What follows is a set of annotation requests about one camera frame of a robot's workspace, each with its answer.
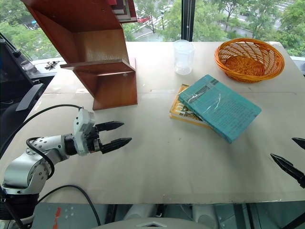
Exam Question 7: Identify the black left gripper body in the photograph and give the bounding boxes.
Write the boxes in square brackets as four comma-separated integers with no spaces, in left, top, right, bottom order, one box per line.
[87,125,104,154]

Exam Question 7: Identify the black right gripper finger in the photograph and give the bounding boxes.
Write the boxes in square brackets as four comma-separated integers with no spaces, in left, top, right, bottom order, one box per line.
[291,137,305,151]
[270,153,305,189]

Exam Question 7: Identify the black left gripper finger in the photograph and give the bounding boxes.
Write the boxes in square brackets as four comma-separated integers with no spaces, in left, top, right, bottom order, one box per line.
[95,121,125,133]
[101,137,132,154]

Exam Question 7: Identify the yellow book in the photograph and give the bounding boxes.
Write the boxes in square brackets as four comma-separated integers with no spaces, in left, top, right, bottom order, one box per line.
[169,83,213,130]

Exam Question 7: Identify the brown wooden bookshelf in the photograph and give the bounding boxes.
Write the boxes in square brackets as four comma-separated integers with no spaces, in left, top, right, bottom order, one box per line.
[20,0,139,111]

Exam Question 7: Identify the teal book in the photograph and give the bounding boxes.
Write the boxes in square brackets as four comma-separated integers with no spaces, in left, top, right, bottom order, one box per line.
[178,74,263,144]

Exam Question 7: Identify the black table leg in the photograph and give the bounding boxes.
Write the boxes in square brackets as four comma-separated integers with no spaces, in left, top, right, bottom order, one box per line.
[234,203,254,229]

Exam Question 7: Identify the white cylinder under table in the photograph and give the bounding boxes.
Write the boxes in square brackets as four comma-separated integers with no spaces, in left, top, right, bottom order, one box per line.
[192,204,219,226]
[123,204,157,221]

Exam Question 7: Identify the black office chair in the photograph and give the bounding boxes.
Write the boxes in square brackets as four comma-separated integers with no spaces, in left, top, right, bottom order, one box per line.
[0,82,46,153]

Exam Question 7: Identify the small metal windowsill object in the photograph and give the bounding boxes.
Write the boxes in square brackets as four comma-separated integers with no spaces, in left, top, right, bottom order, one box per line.
[44,60,61,71]

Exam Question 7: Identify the grey rounded robot body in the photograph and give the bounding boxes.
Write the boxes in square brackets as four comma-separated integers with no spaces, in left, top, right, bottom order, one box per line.
[93,216,216,229]

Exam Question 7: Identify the orange wicker basket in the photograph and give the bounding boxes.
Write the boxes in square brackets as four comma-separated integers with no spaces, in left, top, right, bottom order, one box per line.
[213,38,285,84]

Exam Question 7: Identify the clear plastic cup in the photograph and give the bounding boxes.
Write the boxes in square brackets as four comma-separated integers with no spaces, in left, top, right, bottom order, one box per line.
[173,39,196,76]

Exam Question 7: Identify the black monitor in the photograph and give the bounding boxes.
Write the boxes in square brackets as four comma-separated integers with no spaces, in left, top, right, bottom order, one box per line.
[0,32,39,103]

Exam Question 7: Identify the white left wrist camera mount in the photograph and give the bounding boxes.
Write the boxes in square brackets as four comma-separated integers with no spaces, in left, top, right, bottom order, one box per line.
[72,108,96,157]

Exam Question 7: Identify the short black arm cable loop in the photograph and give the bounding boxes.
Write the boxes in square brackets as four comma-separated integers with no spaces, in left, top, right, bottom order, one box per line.
[25,137,56,181]

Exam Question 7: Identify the black cable under table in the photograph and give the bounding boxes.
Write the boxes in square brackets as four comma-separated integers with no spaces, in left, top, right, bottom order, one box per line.
[37,185,102,226]

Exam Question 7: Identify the long black left arm cable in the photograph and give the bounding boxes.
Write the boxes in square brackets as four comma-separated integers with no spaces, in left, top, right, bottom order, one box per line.
[0,104,84,158]

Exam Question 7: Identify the black window frame post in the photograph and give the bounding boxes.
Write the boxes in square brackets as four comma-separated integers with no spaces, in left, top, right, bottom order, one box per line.
[181,0,195,42]

